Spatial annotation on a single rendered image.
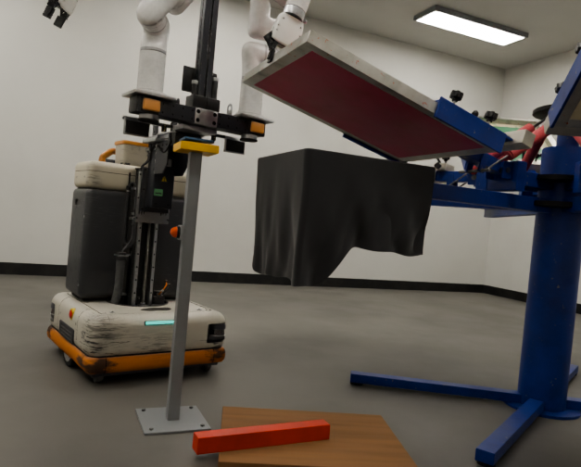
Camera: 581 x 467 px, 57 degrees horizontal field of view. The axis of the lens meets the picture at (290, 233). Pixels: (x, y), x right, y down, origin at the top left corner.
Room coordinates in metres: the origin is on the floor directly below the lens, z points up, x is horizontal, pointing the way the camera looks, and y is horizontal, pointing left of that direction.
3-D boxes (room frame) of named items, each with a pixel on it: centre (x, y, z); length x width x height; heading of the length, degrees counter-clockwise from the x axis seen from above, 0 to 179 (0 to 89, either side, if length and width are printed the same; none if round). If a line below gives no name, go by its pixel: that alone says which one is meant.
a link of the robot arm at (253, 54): (2.25, 0.21, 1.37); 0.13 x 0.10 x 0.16; 111
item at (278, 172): (1.83, 0.05, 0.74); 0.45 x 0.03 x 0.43; 24
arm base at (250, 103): (2.26, 0.22, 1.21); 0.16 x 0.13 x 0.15; 37
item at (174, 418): (1.83, 0.35, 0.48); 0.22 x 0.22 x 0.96; 24
